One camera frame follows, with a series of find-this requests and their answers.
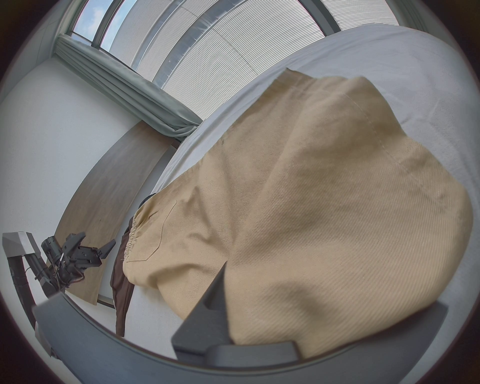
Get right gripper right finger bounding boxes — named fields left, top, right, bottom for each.
left=171, top=260, right=233, bottom=363

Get tan shorts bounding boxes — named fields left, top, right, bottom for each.
left=122, top=67, right=473, bottom=359

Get bed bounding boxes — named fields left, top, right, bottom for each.
left=54, top=24, right=480, bottom=349

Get dark brown garment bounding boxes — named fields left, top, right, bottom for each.
left=110, top=217, right=136, bottom=337

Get grey-green curtain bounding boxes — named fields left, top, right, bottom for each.
left=54, top=35, right=203, bottom=141

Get window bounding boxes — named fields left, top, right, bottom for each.
left=69, top=0, right=413, bottom=121

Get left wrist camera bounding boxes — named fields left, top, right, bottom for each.
left=62, top=232, right=87, bottom=250

